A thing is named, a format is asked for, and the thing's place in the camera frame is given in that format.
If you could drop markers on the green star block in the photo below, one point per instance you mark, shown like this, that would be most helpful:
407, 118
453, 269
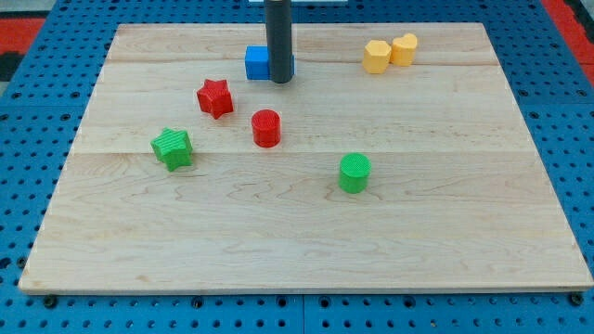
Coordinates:
173, 148

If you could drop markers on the yellow heart block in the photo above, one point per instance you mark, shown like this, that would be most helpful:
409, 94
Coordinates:
404, 50

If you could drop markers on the blue cube block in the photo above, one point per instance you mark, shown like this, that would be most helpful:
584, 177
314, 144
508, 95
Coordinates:
257, 63

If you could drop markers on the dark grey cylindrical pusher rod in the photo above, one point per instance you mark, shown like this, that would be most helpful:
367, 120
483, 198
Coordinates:
279, 39

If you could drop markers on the green cylinder block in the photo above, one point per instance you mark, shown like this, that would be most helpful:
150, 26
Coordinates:
355, 169

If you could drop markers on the red star block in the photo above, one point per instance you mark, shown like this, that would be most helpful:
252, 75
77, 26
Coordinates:
215, 98

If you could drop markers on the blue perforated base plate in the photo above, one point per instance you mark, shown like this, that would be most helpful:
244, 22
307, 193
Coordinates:
45, 100

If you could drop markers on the light wooden board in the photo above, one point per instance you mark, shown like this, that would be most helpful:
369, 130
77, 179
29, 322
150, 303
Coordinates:
458, 200

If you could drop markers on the yellow hexagon block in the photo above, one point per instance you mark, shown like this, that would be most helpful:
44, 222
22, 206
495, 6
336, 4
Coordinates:
377, 54

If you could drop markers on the red cylinder block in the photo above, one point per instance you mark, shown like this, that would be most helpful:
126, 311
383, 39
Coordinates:
266, 128

